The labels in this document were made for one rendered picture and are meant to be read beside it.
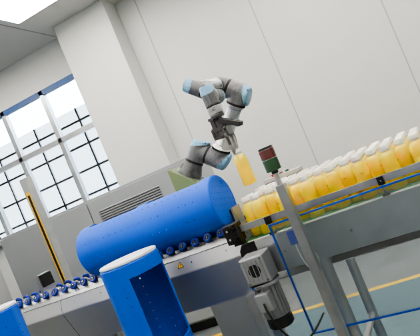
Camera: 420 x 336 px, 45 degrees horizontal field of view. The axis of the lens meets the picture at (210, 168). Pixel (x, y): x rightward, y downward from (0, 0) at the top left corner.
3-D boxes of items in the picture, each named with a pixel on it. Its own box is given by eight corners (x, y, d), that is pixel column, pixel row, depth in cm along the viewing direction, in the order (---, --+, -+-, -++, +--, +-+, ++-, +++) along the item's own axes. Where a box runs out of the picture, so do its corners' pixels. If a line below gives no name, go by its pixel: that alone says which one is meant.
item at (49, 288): (55, 294, 308) (46, 271, 308) (60, 293, 306) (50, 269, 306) (44, 301, 299) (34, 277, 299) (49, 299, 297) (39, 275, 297)
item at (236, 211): (244, 227, 252) (235, 205, 252) (248, 226, 251) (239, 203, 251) (237, 233, 243) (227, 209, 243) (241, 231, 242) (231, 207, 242)
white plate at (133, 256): (89, 275, 221) (90, 278, 221) (144, 254, 215) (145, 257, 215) (113, 260, 248) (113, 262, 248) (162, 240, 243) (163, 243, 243)
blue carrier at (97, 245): (116, 271, 296) (103, 225, 300) (245, 225, 259) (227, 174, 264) (83, 281, 270) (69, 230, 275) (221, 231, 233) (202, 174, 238)
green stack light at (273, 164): (269, 171, 203) (265, 161, 203) (283, 166, 200) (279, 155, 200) (265, 174, 197) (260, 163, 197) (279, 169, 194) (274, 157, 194)
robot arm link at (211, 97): (215, 83, 249) (209, 82, 241) (223, 103, 249) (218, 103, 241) (201, 89, 252) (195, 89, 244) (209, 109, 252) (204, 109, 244)
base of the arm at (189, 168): (185, 169, 322) (190, 155, 320) (205, 179, 316) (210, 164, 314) (173, 170, 308) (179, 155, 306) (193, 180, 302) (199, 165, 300)
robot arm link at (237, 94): (207, 161, 315) (233, 77, 297) (229, 170, 311) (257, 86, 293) (200, 165, 304) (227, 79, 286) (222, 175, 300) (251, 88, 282)
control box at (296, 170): (275, 195, 273) (267, 177, 274) (309, 182, 265) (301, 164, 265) (270, 199, 264) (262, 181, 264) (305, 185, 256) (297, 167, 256)
